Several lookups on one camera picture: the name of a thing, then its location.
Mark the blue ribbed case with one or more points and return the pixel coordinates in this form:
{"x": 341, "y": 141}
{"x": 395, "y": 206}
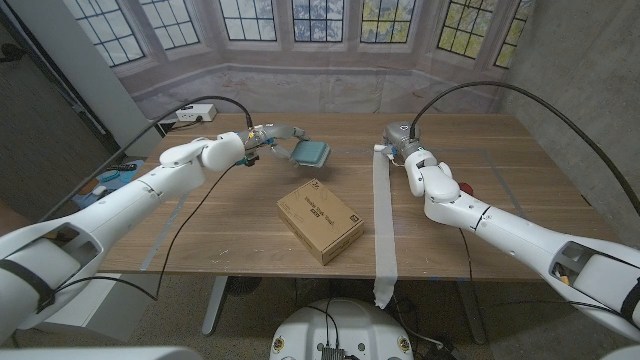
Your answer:
{"x": 311, "y": 154}

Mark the red plastic cup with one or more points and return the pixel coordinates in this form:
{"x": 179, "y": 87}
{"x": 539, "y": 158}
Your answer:
{"x": 467, "y": 189}

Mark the black round fan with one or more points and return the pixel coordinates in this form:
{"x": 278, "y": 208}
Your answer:
{"x": 242, "y": 286}

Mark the white gauze bandage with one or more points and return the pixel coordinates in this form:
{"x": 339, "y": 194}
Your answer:
{"x": 384, "y": 225}

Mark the printed window backdrop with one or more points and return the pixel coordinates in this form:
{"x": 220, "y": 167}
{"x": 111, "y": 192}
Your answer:
{"x": 325, "y": 85}

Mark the white robot head housing edge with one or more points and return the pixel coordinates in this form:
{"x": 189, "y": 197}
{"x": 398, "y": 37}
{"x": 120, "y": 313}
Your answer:
{"x": 100, "y": 354}

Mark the black remote control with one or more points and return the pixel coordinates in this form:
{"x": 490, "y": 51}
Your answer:
{"x": 121, "y": 167}

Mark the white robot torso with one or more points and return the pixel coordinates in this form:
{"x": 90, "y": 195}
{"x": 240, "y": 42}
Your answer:
{"x": 345, "y": 330}

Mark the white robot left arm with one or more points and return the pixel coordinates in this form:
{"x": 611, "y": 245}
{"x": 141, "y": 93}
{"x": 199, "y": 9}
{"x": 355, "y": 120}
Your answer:
{"x": 125, "y": 205}

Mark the white power strip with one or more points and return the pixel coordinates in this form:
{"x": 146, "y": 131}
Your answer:
{"x": 195, "y": 113}

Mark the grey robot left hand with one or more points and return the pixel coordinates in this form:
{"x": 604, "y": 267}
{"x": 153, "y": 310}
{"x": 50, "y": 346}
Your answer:
{"x": 272, "y": 132}

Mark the small white item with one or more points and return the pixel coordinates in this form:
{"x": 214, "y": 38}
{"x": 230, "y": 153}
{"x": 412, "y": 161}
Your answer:
{"x": 99, "y": 190}

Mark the grey metal table leg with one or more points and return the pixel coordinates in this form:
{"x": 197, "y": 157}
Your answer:
{"x": 472, "y": 315}
{"x": 214, "y": 305}

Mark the blue bin with tools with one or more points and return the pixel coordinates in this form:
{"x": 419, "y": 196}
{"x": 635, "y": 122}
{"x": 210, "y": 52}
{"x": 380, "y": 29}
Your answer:
{"x": 127, "y": 175}

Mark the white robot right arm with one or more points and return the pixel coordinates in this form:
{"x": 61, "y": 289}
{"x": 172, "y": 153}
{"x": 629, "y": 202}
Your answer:
{"x": 525, "y": 240}

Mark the person's bare leg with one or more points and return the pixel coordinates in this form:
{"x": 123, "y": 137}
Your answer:
{"x": 7, "y": 220}

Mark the brown cardboard package box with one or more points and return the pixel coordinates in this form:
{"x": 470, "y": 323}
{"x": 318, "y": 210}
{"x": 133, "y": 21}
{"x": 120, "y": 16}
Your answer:
{"x": 320, "y": 220}

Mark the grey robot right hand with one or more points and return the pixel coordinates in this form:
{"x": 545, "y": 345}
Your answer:
{"x": 402, "y": 137}

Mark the teal flat item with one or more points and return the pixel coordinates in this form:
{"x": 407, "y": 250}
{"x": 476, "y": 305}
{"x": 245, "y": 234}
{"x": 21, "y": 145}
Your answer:
{"x": 109, "y": 176}

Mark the orange block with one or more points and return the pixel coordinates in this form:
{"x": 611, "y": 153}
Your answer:
{"x": 86, "y": 185}

